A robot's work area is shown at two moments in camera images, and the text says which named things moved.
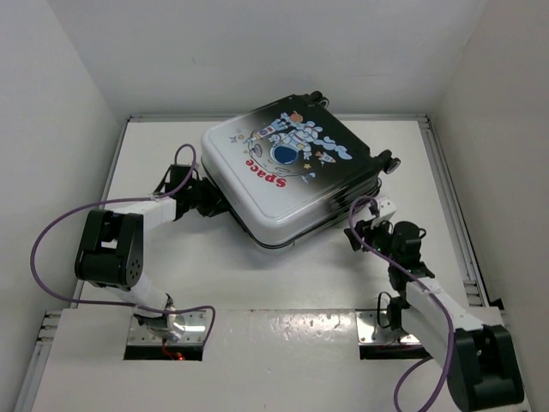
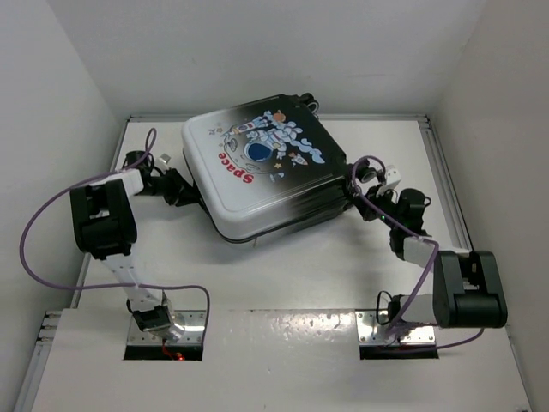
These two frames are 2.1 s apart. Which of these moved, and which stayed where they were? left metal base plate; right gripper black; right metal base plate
Moved: right gripper black
Stayed: left metal base plate; right metal base plate
